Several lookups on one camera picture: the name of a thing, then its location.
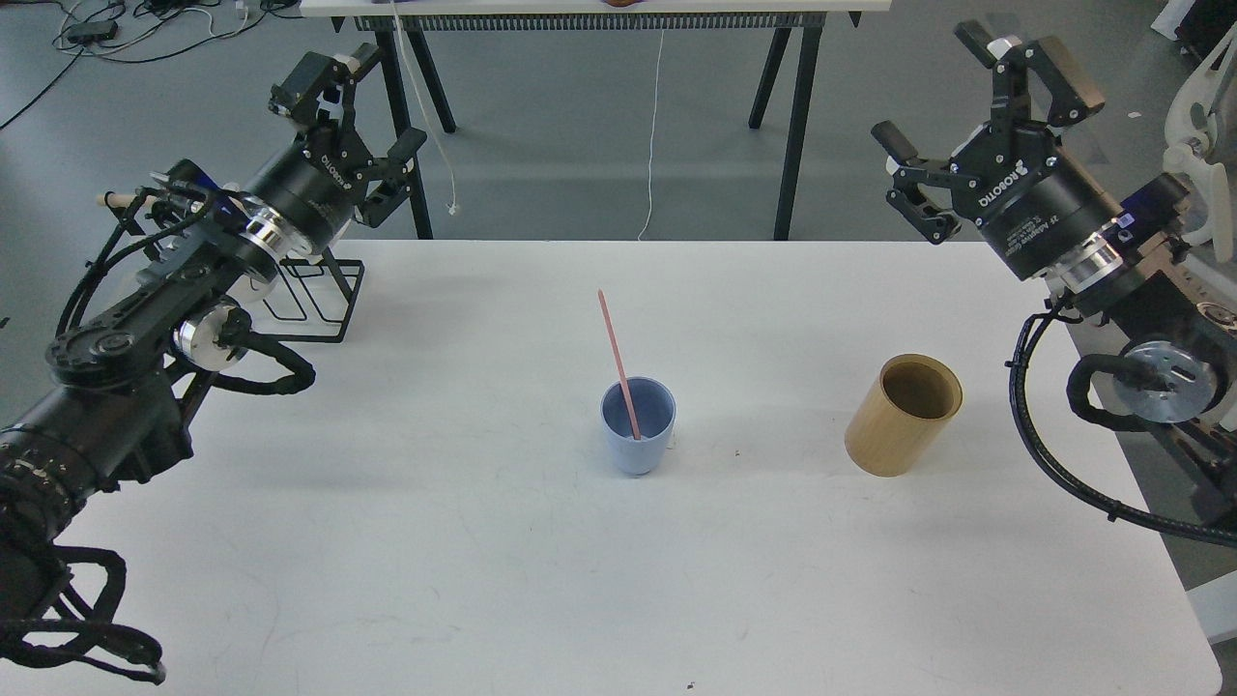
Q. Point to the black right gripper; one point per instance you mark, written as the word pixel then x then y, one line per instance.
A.
pixel 1032 202

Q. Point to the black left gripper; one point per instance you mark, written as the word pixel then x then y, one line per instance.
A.
pixel 302 198

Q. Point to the blue plastic cup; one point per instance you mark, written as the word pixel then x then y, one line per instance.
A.
pixel 656 410

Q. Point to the pink chopstick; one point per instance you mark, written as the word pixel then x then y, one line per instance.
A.
pixel 623 382

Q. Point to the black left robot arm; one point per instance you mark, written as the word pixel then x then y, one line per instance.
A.
pixel 156 323

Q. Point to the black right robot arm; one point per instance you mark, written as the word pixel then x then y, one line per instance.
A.
pixel 1121 262

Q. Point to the bamboo cylinder holder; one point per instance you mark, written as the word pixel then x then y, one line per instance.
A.
pixel 910 402

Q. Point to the black wire mug rack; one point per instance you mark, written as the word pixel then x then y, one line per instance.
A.
pixel 309 294

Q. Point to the white chair frame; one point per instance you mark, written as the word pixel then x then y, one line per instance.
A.
pixel 1199 138

